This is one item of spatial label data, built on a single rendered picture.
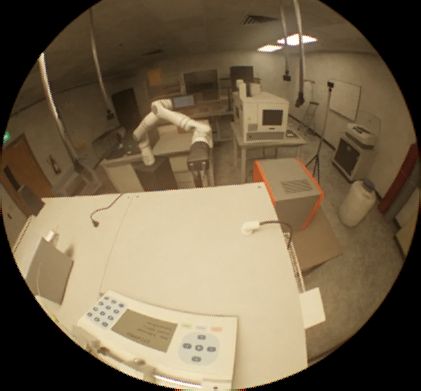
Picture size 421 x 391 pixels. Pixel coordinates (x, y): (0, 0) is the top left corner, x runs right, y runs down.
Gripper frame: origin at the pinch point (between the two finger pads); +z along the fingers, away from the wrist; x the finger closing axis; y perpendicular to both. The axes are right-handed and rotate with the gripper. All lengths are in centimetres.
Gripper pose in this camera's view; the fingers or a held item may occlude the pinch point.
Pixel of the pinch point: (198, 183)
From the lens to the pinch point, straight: 46.2
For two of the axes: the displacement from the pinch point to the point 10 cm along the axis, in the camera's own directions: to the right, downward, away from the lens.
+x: 9.9, -0.9, -0.6
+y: -1.1, -7.6, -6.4
